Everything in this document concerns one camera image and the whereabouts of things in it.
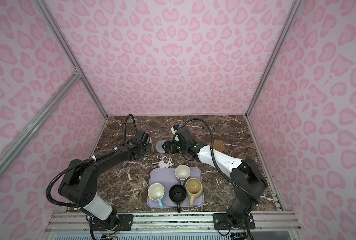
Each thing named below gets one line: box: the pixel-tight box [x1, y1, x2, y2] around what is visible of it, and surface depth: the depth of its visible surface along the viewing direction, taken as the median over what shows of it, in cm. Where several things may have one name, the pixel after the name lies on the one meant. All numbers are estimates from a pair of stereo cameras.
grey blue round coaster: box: [155, 140, 167, 154], surface depth 103 cm
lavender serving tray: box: [147, 167, 205, 209], surface depth 80 cm
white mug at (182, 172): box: [174, 164, 191, 186], surface depth 85 cm
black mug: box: [169, 184, 187, 213], surface depth 77 cm
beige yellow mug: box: [185, 177, 203, 207], surface depth 78 cm
